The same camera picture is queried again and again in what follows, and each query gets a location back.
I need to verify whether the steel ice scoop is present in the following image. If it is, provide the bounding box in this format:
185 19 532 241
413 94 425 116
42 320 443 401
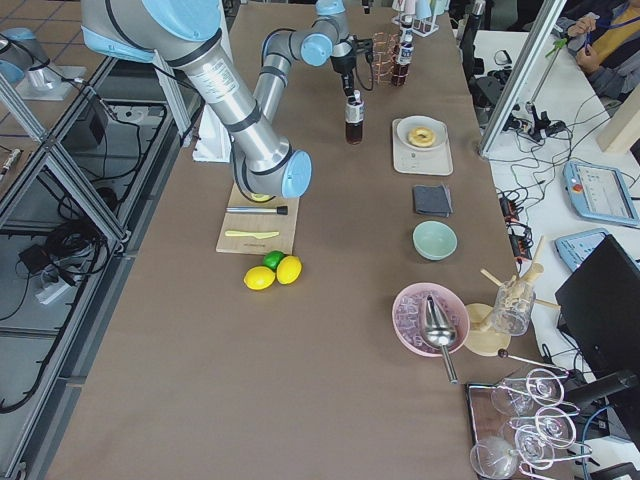
422 295 458 384

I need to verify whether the grey folded cloth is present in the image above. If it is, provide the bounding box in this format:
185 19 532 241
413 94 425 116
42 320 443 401
412 184 453 217

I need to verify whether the white cup rack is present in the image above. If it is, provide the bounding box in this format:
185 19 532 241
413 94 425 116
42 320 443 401
392 0 449 37

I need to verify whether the donut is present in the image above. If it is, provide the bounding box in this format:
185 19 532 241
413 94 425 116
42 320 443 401
408 126 436 148

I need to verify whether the white plate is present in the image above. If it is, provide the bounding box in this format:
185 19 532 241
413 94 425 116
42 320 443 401
395 115 447 151

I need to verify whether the black glass tray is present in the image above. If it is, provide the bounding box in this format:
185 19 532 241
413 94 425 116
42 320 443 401
464 382 531 474

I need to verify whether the steel muddler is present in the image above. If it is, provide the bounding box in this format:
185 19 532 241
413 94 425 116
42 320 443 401
226 205 289 215

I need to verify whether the aluminium frame post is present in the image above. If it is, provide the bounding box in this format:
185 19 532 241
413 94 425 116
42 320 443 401
478 0 566 160

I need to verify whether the copper wire bottle rack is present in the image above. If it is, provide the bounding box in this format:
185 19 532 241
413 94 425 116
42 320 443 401
372 33 400 86

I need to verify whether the clear glass mug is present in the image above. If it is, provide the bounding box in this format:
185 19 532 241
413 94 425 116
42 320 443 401
490 279 535 336

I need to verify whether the black laptop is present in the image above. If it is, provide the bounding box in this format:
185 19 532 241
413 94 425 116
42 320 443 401
555 235 639 377

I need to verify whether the seated person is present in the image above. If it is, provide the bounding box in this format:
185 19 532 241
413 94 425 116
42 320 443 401
556 1 639 102

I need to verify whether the teach pendant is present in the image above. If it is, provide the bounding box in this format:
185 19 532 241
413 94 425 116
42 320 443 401
554 228 609 272
563 160 639 227

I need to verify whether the wooden cutting board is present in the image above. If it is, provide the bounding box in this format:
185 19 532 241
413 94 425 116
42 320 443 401
216 185 299 255

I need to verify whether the green lime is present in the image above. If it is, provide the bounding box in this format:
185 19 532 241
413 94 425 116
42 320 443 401
262 250 286 271

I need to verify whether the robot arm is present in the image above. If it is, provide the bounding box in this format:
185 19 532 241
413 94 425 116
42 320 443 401
81 0 356 198
315 0 345 16

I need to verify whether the yellow plastic knife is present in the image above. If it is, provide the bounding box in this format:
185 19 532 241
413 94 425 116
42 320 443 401
224 230 280 239

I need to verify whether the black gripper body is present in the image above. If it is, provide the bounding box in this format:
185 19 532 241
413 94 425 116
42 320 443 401
330 42 357 90

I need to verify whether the tea bottle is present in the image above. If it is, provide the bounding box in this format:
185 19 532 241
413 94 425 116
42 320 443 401
391 31 414 86
345 90 364 145
398 14 414 42

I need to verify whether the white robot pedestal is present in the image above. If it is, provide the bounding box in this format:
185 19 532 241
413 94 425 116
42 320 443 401
193 104 232 163

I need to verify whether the pink bowl with ice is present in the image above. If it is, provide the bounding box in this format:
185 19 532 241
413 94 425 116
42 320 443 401
392 282 470 357

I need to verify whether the beige tray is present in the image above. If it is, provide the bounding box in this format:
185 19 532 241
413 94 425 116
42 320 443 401
392 115 453 176

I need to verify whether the green bowl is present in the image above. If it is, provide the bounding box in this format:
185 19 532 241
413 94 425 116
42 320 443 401
412 221 458 261

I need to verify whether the half lemon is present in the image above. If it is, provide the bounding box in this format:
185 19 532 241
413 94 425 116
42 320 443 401
249 193 274 203

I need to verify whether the whole lemon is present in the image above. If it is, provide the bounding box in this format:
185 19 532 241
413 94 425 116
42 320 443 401
243 265 276 291
276 255 303 285

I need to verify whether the wine glass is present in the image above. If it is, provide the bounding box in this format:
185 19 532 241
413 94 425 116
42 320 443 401
470 436 519 479
514 425 555 470
491 367 564 416
506 407 577 448

